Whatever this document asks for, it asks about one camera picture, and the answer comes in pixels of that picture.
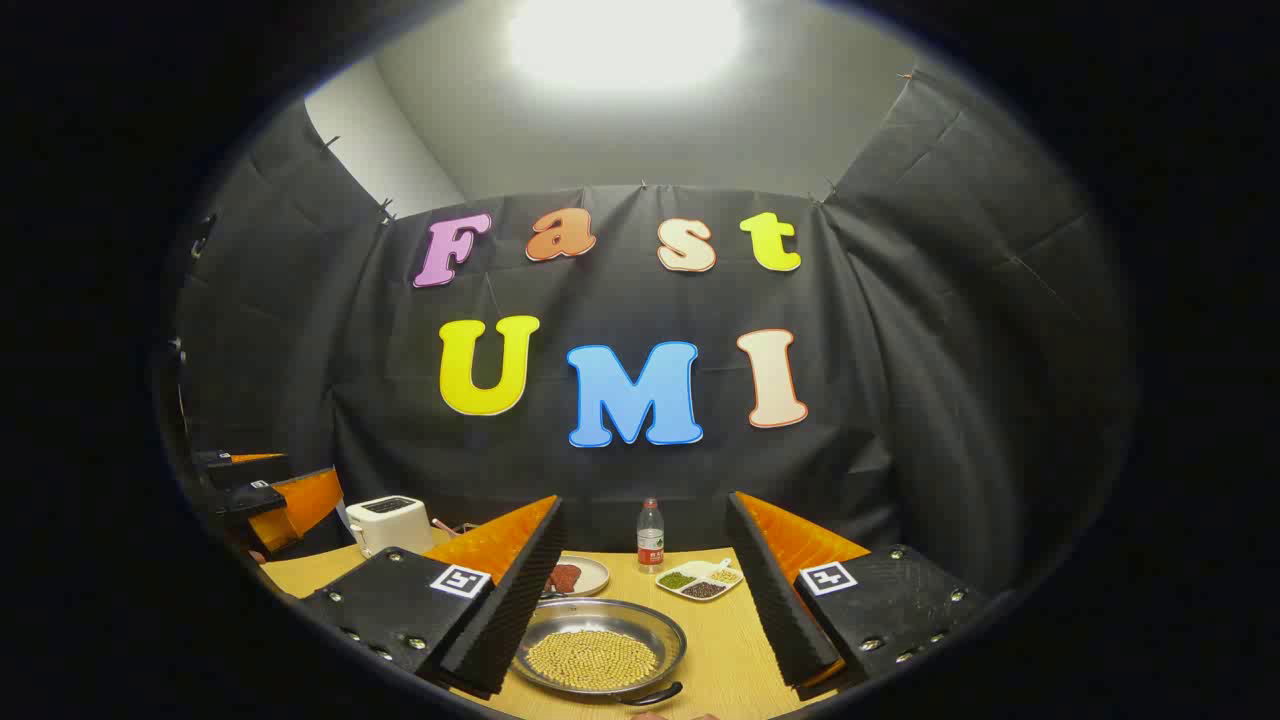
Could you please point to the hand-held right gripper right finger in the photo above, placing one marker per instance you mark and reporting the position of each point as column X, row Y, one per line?
column 775, row 600

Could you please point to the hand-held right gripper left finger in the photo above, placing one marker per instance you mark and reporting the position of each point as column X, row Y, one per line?
column 520, row 600

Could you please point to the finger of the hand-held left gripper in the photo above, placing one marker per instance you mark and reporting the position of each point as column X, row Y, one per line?
column 250, row 500
column 240, row 470

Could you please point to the brown meat patty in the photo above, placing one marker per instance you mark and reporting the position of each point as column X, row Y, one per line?
column 566, row 577

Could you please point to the white divided dish with beans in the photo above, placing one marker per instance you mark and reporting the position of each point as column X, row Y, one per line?
column 700, row 580

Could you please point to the round white plate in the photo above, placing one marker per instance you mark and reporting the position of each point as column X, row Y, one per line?
column 595, row 575

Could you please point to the pile of soybeans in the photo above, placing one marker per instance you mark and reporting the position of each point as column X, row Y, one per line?
column 592, row 660

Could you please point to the white toaster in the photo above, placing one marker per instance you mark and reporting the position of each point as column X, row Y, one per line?
column 385, row 525

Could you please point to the clear plastic bottle red label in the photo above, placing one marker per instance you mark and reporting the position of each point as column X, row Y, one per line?
column 650, row 540

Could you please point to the black backdrop cloth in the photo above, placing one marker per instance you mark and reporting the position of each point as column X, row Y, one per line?
column 900, row 400

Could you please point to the ceiling light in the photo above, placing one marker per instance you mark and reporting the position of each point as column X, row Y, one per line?
column 625, row 40

